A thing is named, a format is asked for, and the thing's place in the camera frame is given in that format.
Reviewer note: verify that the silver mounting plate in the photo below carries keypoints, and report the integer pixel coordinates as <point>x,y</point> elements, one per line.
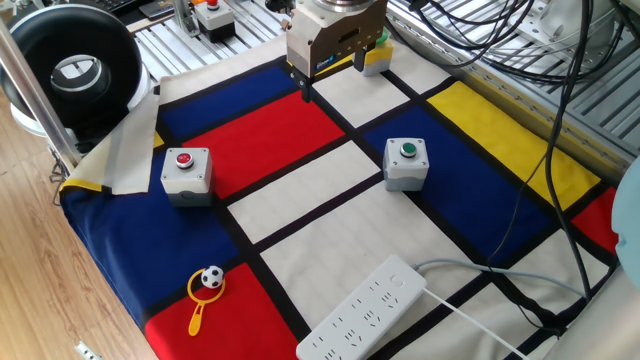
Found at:
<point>570,25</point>

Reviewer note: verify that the black grey emergency stop box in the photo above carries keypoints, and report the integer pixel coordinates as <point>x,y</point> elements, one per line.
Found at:
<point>215,20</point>

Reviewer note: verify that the colourful Mondrian pattern cloth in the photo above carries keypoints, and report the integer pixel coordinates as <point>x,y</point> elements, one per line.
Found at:
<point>310,190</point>

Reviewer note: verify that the grey box with red button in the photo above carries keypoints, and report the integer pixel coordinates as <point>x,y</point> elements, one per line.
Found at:
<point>187,177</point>

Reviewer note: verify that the small toy soccer ball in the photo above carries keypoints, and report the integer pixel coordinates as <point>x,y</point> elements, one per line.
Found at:
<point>212,276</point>

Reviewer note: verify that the silver Schunk gripper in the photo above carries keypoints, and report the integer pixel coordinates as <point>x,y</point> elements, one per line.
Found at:
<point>330,50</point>

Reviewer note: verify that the yellow box green mushroom button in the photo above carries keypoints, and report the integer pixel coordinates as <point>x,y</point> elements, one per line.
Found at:
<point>381,60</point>

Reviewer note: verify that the grey box with green button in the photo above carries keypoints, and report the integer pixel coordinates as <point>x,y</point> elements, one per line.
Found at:
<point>406,167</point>

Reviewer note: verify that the black computer keyboard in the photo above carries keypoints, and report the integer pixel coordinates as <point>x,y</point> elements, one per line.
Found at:
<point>112,4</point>

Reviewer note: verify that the black flat booklet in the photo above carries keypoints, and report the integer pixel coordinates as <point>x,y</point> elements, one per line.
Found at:
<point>156,10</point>

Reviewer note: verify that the white power strip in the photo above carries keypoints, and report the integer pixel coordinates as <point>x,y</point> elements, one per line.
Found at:
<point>365,312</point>

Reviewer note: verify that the aluminium angle bracket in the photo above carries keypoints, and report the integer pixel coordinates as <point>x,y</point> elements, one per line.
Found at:
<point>185,20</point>

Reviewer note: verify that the small white metal bracket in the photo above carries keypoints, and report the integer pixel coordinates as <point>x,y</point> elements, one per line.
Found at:
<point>86,351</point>

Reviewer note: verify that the aluminium frame bar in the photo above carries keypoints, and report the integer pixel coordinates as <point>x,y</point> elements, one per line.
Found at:
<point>40,100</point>

